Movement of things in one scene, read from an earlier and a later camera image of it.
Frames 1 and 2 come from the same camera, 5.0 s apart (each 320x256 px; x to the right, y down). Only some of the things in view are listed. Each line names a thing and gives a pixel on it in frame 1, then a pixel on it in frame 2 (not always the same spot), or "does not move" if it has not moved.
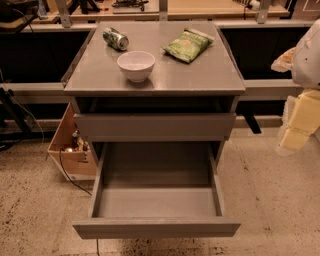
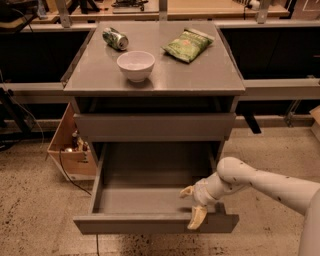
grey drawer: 156,190 does not move
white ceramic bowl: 137,65 does not move
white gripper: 308,63 -> 202,193
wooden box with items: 73,154 does not move
